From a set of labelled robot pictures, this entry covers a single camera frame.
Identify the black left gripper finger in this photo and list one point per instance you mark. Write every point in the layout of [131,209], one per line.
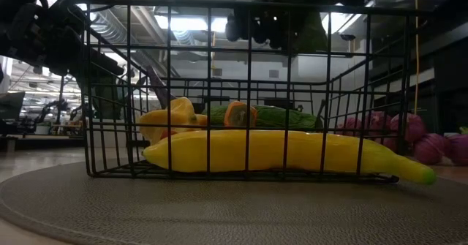
[98,64]

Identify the black grape bunch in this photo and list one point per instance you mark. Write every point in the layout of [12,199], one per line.
[263,29]

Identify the yellow bell pepper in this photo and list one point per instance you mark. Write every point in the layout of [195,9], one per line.
[157,122]

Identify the green cucumber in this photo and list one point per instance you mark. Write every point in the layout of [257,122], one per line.
[270,117]

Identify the orange carrot piece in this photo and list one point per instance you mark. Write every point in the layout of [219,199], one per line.
[237,115]

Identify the yellow banana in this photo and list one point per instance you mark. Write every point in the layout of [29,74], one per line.
[267,151]

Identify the purple onion braid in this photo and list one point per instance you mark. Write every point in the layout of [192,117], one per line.
[428,150]

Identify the black monitor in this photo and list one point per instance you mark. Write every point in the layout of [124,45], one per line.
[11,106]

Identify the white bucket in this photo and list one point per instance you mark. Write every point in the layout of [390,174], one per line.
[42,129]

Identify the round grey placemat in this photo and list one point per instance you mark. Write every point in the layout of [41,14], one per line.
[234,212]

